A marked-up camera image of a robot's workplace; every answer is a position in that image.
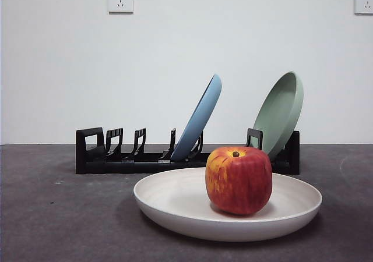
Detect cream yellow round plate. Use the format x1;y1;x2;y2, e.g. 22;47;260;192
133;167;323;242

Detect red yellow apple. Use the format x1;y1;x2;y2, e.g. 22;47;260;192
205;146;273;216

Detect blue round plate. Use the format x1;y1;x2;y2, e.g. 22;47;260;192
170;73;223;161

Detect black plastic plate rack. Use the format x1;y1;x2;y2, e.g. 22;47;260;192
75;127;301;175

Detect green round plate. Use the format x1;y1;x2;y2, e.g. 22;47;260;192
252;71;305;161

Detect white wall socket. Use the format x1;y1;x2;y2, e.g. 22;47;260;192
354;0;373;16
108;0;135;15

